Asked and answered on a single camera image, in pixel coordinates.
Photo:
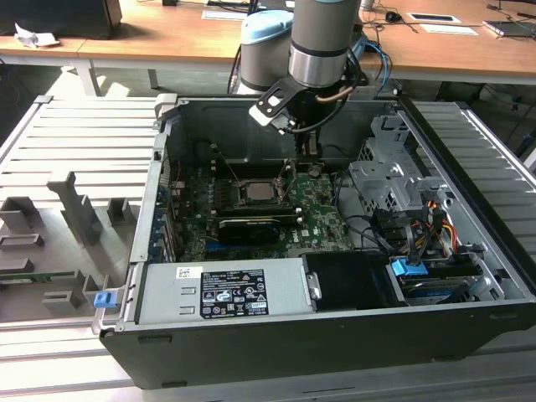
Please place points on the grey metal drive cage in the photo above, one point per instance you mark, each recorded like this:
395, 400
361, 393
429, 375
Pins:
372, 176

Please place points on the grey power supply unit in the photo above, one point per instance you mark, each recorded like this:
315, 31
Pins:
167, 293

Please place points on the black power supply label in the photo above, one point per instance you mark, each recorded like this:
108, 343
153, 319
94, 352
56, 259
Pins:
232, 293

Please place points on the blue plastic case latch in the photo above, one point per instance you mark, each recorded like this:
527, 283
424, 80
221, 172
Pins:
104, 300

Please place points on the green RAM stick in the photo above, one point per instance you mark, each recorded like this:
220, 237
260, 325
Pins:
37, 276

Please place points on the small black desk object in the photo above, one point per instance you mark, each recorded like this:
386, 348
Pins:
169, 2

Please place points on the black RAM stick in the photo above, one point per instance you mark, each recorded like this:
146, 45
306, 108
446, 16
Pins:
259, 211

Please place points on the round coin battery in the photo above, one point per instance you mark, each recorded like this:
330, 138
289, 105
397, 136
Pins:
315, 170

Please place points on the black box on desk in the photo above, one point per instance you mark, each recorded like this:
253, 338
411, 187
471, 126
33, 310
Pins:
63, 17

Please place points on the black graphics card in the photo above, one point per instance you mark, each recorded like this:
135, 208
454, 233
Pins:
247, 232

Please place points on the wooden desk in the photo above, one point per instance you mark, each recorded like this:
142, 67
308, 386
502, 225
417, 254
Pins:
167, 33

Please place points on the green motherboard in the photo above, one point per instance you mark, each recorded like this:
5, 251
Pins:
318, 209

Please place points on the grey laptop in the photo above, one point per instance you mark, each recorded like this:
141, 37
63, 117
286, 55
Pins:
508, 27

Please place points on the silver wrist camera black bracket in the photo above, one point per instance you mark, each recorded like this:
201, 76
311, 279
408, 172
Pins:
268, 106

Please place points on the black open PC case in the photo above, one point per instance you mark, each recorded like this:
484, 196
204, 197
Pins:
293, 356

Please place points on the white paper sheet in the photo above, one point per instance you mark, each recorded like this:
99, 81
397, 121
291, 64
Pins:
448, 29

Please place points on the black plastic air shroud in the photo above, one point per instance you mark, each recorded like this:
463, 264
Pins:
347, 280

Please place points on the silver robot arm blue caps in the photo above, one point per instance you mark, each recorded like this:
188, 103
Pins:
318, 42

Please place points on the black computer mouse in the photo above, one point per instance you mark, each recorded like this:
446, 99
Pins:
392, 16

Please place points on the white framed desk grommet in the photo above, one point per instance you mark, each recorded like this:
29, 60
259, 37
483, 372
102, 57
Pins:
222, 15
433, 17

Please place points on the crumpled white paper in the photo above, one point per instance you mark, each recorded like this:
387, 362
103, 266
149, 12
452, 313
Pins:
35, 37

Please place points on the CPU socket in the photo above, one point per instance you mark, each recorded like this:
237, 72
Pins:
242, 197

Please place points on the grey parts rack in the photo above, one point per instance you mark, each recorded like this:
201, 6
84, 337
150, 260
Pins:
63, 251

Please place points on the hard disk in blue carrier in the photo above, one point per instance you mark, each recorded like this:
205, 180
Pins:
408, 268

